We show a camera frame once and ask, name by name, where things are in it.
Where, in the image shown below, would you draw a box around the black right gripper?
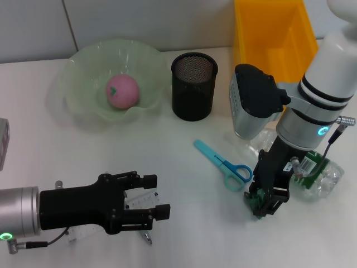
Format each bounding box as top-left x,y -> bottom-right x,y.
244,135 -> 301,218

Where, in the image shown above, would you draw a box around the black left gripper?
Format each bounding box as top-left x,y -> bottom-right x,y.
38,170 -> 171,236

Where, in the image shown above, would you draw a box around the green plastic wrapper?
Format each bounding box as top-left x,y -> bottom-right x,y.
244,188 -> 268,220

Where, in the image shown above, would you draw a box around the clear green-label water bottle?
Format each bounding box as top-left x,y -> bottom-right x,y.
224,127 -> 345,200

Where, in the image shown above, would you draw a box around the pink peach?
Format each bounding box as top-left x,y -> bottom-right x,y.
105,74 -> 140,111

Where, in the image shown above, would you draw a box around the transparent plastic ruler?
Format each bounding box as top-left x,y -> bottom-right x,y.
64,189 -> 163,247

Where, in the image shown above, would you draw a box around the grey clear ballpoint pen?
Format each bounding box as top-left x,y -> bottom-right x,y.
140,231 -> 153,246

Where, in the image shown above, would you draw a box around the blue scissors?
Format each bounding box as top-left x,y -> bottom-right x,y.
193,139 -> 253,193

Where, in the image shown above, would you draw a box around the black mesh pen holder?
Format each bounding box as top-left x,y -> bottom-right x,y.
171,52 -> 219,122

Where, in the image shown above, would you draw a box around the pale green glass fruit bowl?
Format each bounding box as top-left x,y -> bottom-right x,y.
46,39 -> 165,132

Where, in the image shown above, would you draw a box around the yellow plastic bin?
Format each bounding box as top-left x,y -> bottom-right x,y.
233,0 -> 320,84

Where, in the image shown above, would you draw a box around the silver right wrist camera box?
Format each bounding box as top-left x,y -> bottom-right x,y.
229,63 -> 292,140

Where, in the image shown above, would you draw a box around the right arm gripper cable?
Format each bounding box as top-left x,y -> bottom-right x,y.
291,116 -> 357,178

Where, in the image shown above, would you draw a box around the arm gripper cable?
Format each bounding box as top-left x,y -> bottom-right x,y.
291,116 -> 357,178
7,180 -> 70,255

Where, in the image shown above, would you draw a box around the left arm gripper cable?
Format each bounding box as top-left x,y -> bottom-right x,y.
7,180 -> 70,255

